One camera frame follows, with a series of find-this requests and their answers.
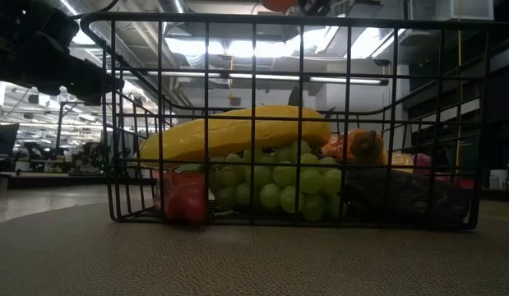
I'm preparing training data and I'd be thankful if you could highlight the black wire basket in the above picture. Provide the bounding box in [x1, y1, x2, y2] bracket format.
[79, 11, 509, 231]

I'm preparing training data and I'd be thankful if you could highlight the yellow banana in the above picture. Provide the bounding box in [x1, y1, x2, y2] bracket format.
[137, 104, 333, 166]

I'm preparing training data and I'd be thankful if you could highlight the green grape bunch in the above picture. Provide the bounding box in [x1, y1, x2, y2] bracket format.
[207, 140, 346, 223]

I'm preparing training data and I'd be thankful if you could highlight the orange fruit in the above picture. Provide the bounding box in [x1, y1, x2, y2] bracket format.
[260, 0, 299, 13]

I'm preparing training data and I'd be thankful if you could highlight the slender red chili pepper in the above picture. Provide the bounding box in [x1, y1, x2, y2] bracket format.
[441, 174, 476, 190]

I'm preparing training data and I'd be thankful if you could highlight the dark purple eggplant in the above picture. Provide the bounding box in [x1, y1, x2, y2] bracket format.
[343, 167, 472, 226]

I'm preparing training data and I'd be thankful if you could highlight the green snake plant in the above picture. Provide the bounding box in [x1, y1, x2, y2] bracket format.
[286, 85, 338, 120]

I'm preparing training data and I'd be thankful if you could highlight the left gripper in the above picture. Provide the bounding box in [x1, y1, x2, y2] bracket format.
[15, 8, 125, 107]

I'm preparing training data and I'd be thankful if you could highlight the dark monitor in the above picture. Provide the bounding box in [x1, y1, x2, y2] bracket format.
[0, 123, 20, 156]

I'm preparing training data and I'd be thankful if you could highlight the ceiling tube light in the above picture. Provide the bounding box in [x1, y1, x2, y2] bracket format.
[109, 68, 390, 86]

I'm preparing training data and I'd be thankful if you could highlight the long ribbed red pepper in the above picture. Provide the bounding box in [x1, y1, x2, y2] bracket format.
[154, 170, 210, 226]

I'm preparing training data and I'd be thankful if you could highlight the round grey placemat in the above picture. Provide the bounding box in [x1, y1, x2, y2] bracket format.
[0, 200, 509, 296]

